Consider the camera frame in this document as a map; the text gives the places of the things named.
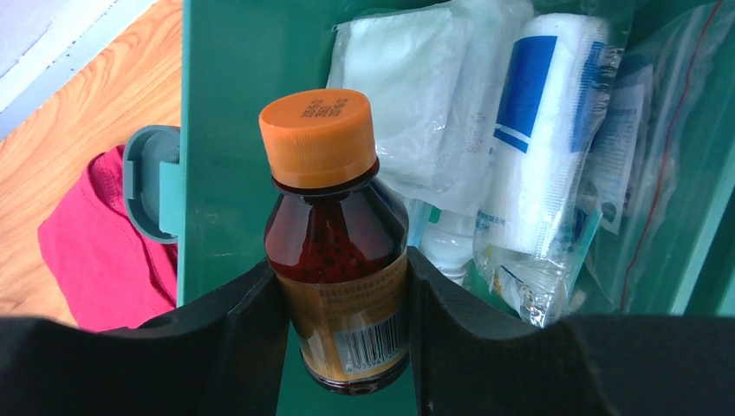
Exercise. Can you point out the clear bag of items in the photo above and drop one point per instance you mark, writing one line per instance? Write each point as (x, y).
(678, 69)

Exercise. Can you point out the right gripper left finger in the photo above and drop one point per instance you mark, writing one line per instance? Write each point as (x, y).
(221, 354)

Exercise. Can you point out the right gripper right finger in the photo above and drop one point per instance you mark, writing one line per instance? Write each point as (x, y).
(470, 358)

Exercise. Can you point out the brown orange-cap bottle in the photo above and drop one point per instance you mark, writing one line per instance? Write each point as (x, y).
(337, 240)

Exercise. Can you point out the white gauze pack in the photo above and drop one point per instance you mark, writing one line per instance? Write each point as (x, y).
(434, 77)

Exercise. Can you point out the pink folded cloth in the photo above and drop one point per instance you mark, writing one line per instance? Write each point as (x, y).
(110, 274)

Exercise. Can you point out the teal medicine box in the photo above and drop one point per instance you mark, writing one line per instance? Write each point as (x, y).
(237, 57)

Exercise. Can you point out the small white blue tube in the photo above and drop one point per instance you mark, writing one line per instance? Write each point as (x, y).
(540, 216)

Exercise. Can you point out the white green-label bottle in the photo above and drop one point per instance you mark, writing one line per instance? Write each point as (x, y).
(447, 243)

